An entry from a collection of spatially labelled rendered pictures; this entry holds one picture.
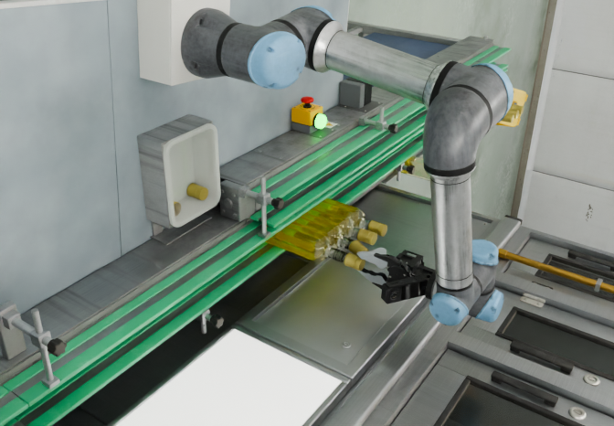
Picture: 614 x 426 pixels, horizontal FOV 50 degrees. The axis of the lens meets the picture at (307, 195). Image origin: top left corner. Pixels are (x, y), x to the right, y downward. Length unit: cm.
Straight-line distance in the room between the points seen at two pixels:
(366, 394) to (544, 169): 661
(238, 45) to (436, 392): 88
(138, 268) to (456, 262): 72
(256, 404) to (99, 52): 80
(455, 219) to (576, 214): 680
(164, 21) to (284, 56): 27
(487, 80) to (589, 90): 627
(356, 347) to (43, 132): 84
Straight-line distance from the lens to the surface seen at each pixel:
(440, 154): 121
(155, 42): 147
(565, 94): 762
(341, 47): 141
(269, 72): 134
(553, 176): 796
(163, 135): 154
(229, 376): 153
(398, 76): 135
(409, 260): 164
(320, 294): 176
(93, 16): 143
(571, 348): 180
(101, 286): 153
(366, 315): 170
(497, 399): 161
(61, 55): 139
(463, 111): 121
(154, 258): 160
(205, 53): 143
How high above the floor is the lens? 185
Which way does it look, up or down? 30 degrees down
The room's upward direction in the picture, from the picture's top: 108 degrees clockwise
